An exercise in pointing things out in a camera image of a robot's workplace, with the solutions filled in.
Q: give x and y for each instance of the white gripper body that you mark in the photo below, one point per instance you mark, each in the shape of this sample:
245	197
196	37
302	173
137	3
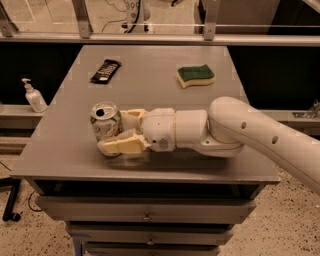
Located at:
159	127

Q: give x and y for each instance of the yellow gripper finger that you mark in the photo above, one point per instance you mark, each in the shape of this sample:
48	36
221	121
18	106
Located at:
132	118
128	142

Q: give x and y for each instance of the green white 7up can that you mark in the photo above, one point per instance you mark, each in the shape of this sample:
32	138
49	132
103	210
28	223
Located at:
106	123

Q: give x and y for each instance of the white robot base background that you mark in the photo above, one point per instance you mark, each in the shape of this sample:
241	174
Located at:
137	13

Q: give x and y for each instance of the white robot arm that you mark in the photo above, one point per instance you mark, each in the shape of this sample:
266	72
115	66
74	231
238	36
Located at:
222	130

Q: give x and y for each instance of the black snack bar wrapper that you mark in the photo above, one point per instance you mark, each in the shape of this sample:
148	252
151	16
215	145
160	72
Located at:
106	71

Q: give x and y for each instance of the green yellow sponge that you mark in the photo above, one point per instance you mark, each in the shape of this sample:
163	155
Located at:
195	76

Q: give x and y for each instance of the grey drawer cabinet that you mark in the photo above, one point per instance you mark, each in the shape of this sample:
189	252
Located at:
62	158

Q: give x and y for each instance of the top grey drawer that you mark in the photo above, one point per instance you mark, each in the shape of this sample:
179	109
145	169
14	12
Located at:
146	210

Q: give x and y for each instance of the grey drawer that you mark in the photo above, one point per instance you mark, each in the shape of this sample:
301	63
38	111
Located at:
151	234
146	210
104	249

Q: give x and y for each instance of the white pump soap bottle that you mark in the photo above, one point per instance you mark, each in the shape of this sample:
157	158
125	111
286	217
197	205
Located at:
34	97

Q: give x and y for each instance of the middle grey drawer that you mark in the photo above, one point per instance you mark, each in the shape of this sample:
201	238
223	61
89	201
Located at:
151	234

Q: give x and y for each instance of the bottom grey drawer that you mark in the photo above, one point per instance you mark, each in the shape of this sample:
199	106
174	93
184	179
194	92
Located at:
104	249

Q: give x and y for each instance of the black chair base leg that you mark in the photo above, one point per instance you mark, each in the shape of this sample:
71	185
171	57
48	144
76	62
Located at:
14	184

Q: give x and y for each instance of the metal railing frame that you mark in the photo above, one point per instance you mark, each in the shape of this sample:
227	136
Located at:
172	22

